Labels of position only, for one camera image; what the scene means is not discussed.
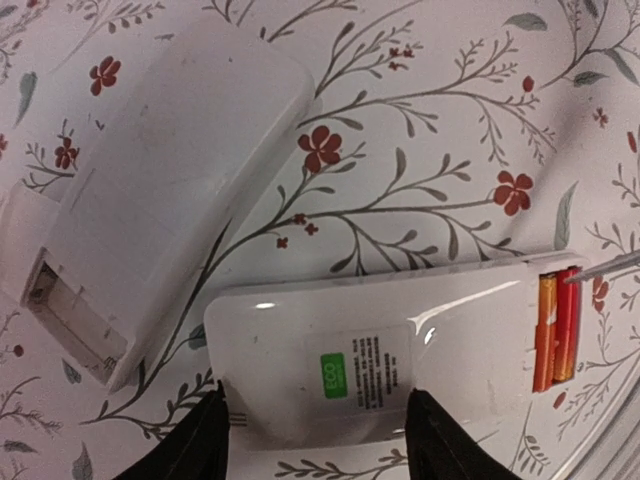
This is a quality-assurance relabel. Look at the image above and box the white remote control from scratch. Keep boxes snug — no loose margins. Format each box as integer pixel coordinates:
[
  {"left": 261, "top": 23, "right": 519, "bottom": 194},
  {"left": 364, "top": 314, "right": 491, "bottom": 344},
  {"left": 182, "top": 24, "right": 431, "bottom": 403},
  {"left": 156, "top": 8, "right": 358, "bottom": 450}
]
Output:
[{"left": 21, "top": 19, "right": 314, "bottom": 391}]

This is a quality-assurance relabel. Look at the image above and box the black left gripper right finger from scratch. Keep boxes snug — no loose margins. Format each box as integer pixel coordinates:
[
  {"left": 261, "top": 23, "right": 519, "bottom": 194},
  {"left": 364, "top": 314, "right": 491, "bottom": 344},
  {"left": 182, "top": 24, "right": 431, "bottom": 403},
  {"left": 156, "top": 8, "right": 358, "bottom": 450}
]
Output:
[{"left": 406, "top": 389, "right": 510, "bottom": 480}]

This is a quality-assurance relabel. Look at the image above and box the yellow handled screwdriver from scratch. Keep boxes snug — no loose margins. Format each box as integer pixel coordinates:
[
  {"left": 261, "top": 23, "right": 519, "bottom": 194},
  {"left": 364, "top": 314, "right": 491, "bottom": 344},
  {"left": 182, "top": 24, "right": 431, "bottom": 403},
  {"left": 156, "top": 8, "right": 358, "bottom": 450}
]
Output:
[{"left": 565, "top": 251, "right": 640, "bottom": 284}]

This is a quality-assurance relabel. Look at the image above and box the floral patterned table mat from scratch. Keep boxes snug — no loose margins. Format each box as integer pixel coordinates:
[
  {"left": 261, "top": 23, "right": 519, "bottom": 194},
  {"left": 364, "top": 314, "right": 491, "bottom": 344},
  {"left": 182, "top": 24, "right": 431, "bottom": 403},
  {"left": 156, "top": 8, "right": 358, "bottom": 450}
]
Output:
[{"left": 1, "top": 1, "right": 639, "bottom": 479}]

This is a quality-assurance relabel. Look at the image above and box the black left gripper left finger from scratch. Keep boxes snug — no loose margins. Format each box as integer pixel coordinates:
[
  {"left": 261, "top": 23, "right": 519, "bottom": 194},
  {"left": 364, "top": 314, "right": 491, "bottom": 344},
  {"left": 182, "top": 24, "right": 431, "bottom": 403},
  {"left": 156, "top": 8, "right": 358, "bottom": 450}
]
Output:
[{"left": 116, "top": 382, "right": 230, "bottom": 480}]

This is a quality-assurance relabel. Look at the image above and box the white remote with green logo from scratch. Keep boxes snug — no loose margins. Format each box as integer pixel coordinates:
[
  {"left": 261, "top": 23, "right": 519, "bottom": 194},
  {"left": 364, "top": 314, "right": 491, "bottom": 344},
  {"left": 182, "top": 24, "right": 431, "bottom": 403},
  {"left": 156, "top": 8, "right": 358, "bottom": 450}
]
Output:
[{"left": 203, "top": 251, "right": 586, "bottom": 450}]

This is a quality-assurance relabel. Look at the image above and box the white battery cover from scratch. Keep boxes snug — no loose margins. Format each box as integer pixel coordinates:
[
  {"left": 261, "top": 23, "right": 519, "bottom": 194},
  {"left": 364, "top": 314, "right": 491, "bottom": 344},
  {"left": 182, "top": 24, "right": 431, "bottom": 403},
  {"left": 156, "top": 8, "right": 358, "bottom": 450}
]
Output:
[{"left": 1, "top": 182, "right": 59, "bottom": 303}]

